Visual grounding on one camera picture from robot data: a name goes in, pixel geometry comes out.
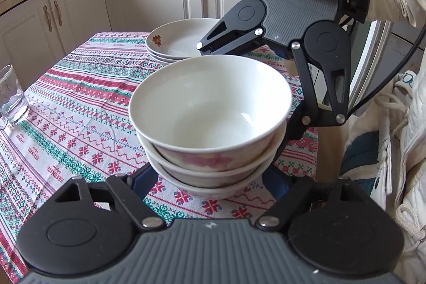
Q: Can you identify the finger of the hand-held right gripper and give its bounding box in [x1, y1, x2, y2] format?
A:
[197, 9, 267, 56]
[275, 47, 351, 165]

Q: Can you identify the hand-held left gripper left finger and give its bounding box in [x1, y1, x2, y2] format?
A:
[36, 164, 167, 232]

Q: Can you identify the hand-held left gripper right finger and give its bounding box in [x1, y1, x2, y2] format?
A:
[256, 167, 390, 233]

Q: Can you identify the white floral plate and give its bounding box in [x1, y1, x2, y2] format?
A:
[150, 54, 178, 66]
[145, 18, 222, 60]
[146, 47, 182, 63]

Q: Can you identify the person's white jacket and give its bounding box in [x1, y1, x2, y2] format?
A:
[341, 71, 426, 284]

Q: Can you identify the patterned tablecloth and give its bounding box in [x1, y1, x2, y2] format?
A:
[0, 32, 320, 278]

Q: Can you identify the clear glass mug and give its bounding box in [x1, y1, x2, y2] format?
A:
[0, 64, 30, 131]

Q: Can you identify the black cable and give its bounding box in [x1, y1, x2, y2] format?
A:
[346, 31, 426, 118]

